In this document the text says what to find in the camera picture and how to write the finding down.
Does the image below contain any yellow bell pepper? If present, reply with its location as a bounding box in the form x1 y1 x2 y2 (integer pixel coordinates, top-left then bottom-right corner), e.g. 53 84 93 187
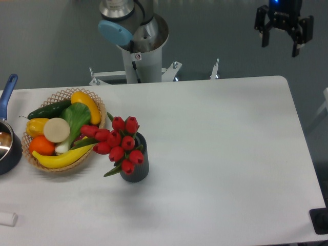
26 118 49 138

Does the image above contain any yellow squash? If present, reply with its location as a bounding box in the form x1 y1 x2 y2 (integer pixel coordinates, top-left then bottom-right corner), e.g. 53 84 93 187
71 91 101 125

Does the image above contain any yellow banana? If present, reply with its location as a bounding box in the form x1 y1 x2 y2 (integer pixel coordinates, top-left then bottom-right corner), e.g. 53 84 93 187
32 145 93 169

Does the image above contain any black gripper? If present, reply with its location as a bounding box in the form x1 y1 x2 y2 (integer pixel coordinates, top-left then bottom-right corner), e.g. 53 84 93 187
254 0 314 57

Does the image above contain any green bok choy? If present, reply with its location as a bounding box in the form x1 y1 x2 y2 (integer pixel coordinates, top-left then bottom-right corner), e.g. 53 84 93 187
55 102 91 155

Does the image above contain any white metal robot stand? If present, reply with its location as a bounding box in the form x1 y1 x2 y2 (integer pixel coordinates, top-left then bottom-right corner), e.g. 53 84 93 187
89 45 220 86

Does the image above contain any black device at table edge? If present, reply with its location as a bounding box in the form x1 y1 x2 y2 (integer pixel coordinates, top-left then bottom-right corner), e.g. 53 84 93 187
309 208 327 235

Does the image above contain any beige round disc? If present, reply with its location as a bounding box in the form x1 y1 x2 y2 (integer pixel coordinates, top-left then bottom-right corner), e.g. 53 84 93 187
43 118 70 143

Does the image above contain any green cucumber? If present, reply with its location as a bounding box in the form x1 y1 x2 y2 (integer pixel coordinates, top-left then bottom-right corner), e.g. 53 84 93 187
19 100 71 120

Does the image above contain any dark pot with blue handle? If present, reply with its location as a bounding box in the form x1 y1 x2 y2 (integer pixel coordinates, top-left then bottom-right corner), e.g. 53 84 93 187
1 74 22 175

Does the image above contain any red tulip bouquet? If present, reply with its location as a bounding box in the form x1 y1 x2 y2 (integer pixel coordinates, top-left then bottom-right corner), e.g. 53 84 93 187
72 113 143 177

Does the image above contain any white frame at right edge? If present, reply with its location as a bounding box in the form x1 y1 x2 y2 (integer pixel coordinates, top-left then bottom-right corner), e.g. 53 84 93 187
304 87 328 131

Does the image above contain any orange fruit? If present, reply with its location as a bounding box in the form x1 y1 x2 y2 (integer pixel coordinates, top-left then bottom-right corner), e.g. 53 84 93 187
29 136 55 156

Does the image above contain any dark grey ribbed vase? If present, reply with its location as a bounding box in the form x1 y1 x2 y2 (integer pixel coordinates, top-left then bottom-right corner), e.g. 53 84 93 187
120 133 149 183

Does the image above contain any woven wicker basket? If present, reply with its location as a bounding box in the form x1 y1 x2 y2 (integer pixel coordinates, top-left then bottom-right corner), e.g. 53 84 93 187
22 88 107 172

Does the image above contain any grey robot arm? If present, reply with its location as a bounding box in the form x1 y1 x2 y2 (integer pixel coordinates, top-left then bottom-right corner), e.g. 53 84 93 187
98 1 314 57

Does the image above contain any white cylinder object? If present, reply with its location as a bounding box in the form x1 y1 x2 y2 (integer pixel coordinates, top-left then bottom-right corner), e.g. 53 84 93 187
0 211 18 227

